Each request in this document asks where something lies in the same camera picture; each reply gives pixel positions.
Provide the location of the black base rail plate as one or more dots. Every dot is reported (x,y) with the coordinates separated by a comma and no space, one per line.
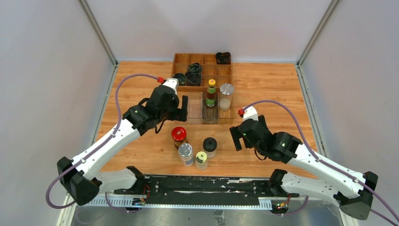
(191,192)

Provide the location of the yellow lid spice jar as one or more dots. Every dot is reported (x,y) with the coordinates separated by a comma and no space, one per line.
(201,161)

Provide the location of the silver lid spice jar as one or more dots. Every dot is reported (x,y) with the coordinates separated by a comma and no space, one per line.
(185,152)

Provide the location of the black green coil middle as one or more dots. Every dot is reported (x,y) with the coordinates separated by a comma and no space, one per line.
(195,68)

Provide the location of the wooden compartment tray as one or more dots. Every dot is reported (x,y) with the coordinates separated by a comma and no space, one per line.
(210,70)

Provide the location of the yellow cap sauce bottle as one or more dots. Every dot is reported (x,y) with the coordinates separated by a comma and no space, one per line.
(211,93)

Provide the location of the clear plastic organizer bin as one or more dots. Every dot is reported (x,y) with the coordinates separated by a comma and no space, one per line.
(200,113)

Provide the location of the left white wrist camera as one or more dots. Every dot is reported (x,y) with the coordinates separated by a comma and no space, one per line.
(171,83)

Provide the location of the black lid grinder jar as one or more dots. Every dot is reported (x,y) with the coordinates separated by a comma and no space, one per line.
(210,146)

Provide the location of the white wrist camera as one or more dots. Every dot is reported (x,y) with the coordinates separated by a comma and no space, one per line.
(171,83)
(250,113)

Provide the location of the black coil lower middle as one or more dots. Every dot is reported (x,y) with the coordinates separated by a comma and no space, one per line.
(193,79)

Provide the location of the large silver lid jar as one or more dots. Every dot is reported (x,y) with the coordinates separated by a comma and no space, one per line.
(226,91)

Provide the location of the black coil top right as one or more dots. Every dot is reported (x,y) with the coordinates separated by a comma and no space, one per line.
(223,58)

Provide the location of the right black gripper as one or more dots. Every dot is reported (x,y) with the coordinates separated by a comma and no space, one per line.
(236,135)

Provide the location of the red lid chili jar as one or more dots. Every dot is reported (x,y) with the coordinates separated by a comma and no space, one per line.
(179,136)

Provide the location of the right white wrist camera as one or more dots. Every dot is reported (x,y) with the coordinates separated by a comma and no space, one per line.
(250,113)

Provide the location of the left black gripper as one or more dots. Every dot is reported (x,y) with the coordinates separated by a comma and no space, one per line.
(179,114)

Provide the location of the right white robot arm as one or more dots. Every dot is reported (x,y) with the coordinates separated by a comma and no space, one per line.
(349,190)

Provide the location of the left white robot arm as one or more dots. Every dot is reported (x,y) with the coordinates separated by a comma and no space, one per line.
(81,176)

